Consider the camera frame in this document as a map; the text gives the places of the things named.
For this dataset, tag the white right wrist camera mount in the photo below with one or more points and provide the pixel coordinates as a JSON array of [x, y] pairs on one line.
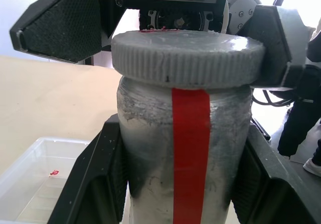
[[226, 18]]

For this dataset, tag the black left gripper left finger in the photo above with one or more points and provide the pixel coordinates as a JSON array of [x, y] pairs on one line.
[[95, 163]]

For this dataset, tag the clear plastic box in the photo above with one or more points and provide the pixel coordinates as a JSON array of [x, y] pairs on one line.
[[25, 176]]

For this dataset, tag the small red scrap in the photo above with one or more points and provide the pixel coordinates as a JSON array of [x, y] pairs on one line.
[[54, 173]]

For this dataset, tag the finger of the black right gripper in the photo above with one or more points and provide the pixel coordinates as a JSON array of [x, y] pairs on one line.
[[62, 25], [273, 45]]

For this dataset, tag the white ribbed jar lid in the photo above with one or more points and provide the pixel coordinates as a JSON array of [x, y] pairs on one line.
[[185, 55]]

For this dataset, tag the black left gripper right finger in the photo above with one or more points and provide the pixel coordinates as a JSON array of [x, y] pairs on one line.
[[270, 183]]

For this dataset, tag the person in dark clothes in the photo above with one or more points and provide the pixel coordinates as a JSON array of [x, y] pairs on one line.
[[296, 128]]

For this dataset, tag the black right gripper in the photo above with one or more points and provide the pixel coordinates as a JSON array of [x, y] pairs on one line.
[[175, 20]]

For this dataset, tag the white jar with red stripe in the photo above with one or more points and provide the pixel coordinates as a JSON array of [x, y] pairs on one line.
[[150, 146]]

